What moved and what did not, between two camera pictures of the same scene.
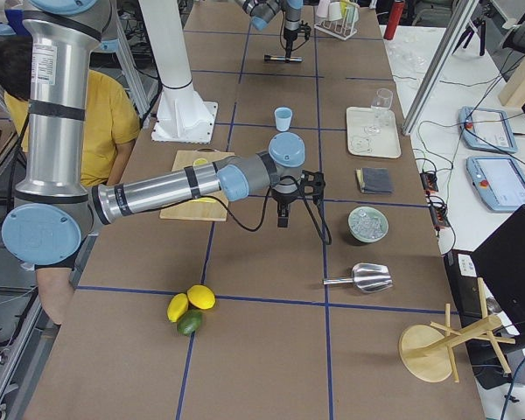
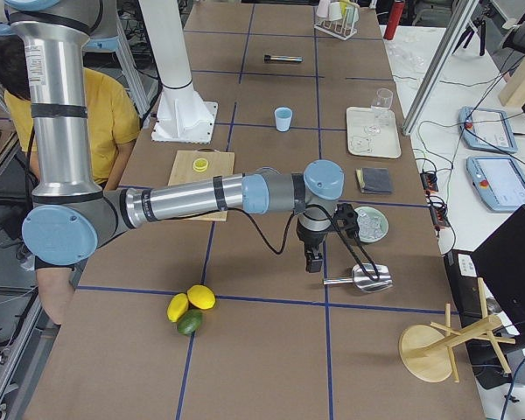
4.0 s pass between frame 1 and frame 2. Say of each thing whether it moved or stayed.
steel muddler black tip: stayed
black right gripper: moved
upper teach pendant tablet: stayed
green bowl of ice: stayed
